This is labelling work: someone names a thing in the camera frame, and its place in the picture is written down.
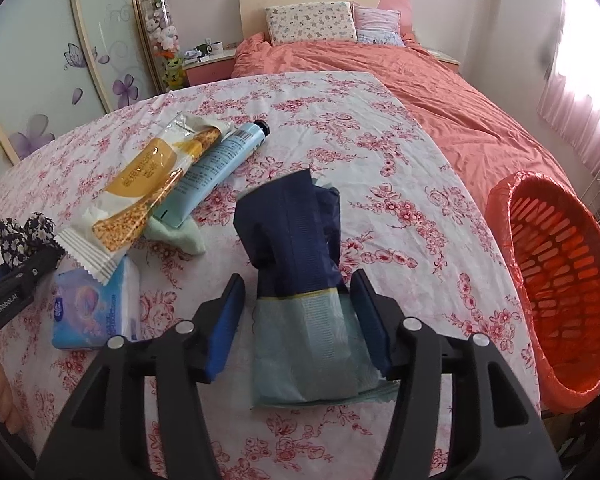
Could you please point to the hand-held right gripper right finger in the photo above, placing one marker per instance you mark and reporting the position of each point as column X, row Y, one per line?
column 372, row 325

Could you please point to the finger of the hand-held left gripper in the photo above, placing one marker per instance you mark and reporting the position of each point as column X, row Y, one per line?
column 30, row 267

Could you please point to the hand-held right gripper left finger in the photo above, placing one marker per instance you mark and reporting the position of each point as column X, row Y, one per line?
column 227, row 325

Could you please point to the black floral scrunchie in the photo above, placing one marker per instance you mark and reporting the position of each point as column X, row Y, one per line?
column 25, row 232

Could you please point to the grey blue sock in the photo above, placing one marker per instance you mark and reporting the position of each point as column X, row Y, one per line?
column 290, row 240

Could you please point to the orange plastic basket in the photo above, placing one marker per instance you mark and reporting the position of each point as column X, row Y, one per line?
column 555, row 260

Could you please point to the blue tissue pack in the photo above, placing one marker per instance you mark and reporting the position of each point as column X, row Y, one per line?
column 90, row 305

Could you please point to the pale green cloth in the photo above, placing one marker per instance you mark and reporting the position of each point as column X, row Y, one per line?
column 180, row 237

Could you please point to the yellow snack wrapper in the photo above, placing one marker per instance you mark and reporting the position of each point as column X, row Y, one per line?
column 140, row 170

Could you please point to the light blue tube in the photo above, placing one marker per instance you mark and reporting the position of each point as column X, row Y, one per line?
column 215, row 165

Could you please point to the pink floral tablecloth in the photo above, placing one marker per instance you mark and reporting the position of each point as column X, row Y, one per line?
column 355, row 160

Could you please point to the flower print sliding wardrobe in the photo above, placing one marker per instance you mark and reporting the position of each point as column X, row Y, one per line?
column 55, row 60

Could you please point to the coral duvet bed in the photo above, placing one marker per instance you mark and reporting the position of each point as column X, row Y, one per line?
column 430, row 85

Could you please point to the pink nightstand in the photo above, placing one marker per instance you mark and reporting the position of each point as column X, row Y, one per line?
column 205, row 70
column 442, row 57

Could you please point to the clear cylinder of plush toys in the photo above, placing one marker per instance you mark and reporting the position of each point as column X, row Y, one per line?
column 162, row 35

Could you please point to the white mug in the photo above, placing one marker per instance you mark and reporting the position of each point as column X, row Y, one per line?
column 214, row 48

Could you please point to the pink striped pillow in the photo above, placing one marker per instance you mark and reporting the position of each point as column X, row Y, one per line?
column 380, row 25

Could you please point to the floral print pillow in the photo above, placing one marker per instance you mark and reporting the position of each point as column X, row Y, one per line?
column 310, row 22

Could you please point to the pink curtain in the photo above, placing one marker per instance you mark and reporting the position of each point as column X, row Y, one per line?
column 585, row 75

